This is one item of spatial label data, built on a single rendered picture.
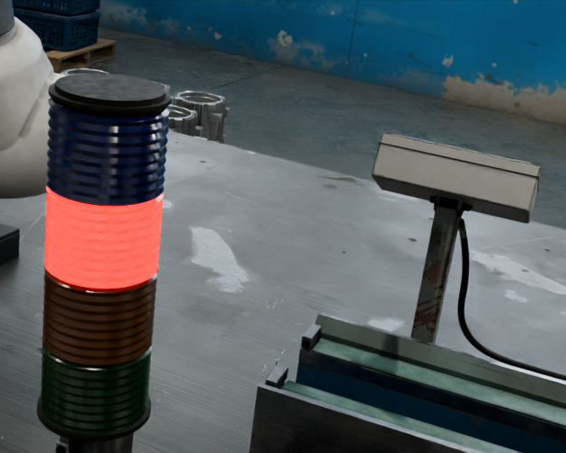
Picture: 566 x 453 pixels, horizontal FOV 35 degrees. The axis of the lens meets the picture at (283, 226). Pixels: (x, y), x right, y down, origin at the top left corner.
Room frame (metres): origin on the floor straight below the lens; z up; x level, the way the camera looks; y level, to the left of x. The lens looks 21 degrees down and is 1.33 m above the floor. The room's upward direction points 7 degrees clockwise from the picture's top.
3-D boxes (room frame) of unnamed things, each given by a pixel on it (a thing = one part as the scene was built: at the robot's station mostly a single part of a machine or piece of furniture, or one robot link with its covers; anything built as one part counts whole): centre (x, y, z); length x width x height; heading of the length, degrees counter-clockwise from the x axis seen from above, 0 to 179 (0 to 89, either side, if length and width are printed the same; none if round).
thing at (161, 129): (0.43, 0.09, 1.19); 0.06 x 0.06 x 0.04
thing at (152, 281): (0.43, 0.09, 1.10); 0.06 x 0.06 x 0.04
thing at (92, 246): (0.43, 0.09, 1.14); 0.06 x 0.06 x 0.04
